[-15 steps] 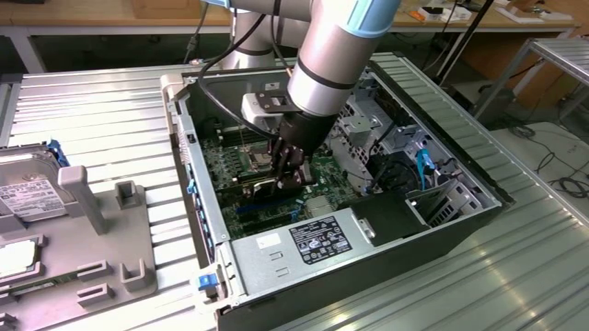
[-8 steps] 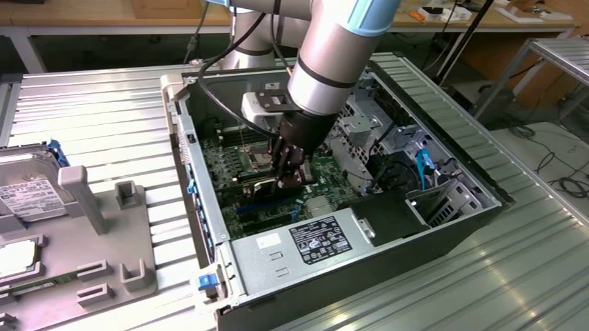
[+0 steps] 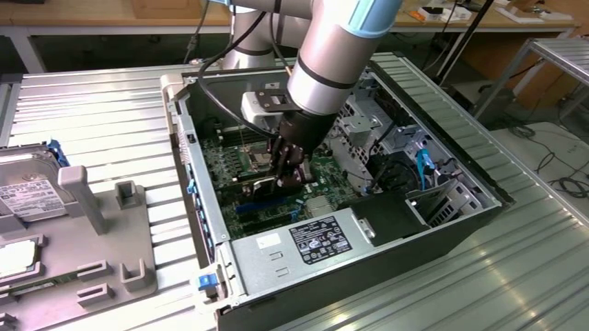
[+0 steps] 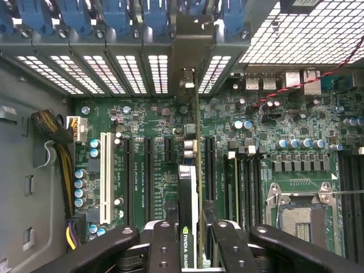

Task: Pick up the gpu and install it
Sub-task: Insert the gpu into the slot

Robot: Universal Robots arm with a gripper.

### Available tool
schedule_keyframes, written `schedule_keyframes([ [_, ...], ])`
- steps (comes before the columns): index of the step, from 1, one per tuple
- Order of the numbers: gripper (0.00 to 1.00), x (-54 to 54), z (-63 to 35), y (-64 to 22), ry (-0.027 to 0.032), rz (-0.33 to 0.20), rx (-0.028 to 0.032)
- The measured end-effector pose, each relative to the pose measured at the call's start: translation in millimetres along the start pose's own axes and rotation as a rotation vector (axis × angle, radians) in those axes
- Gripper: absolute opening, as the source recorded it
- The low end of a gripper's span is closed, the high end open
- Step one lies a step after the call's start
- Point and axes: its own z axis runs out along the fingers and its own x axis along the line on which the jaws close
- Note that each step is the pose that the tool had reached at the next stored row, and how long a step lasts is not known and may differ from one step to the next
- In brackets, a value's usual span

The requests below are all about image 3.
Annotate blue expansion slot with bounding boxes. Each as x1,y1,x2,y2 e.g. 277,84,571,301
234,199,290,214

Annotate short black expansion slot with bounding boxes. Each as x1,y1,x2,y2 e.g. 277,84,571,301
242,219,298,234
238,212,296,225

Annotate green motherboard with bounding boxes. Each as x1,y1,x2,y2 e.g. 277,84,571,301
201,119,365,239

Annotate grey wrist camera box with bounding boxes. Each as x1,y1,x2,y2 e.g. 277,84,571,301
239,89,297,128

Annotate silver chipset heatsink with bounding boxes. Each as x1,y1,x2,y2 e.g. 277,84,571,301
304,197,337,217

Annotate black floor cables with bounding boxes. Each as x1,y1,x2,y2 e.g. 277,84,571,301
505,123,589,201

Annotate green RAM stick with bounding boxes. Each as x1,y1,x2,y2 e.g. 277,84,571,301
8,271,83,297

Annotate black tripod pole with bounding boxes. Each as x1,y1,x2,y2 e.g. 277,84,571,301
434,0,496,86

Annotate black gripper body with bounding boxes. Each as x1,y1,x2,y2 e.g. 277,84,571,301
276,109,341,156

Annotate black camera cable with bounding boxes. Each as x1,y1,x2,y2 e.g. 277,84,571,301
186,0,289,139

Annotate silver disk bay cage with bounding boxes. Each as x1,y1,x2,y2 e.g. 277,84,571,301
332,68,416,194

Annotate aluminium frame table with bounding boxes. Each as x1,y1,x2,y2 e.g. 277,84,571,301
473,37,589,121

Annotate CPU socket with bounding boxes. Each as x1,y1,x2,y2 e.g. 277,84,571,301
242,140,277,173

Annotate silver power supply unit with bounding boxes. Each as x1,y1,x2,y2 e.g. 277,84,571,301
230,206,384,297

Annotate black open PC case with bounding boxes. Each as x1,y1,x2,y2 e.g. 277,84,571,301
159,59,516,331

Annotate silver vented disk bay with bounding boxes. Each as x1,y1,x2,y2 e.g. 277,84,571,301
404,179,491,229

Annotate black plastic shroud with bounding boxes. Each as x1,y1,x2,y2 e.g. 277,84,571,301
340,191,433,248

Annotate wooden desk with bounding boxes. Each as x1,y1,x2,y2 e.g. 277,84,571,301
0,0,581,35

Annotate blue disk rail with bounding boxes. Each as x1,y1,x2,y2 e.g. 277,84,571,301
46,139,71,170

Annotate black graphics card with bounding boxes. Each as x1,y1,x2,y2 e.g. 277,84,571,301
227,174,305,204

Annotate black white box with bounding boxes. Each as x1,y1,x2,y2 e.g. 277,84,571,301
422,5,473,23

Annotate blue data wire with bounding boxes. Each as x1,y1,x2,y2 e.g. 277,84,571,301
416,148,437,191

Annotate silver hard disk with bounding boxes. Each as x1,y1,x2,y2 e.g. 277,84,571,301
0,143,79,223

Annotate grey parts rack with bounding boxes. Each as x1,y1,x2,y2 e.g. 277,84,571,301
0,164,162,331

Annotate silver CPU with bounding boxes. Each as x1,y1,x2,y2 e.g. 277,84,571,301
0,241,42,281

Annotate black power wire bundle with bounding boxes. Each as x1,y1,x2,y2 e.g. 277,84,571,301
366,154,418,194

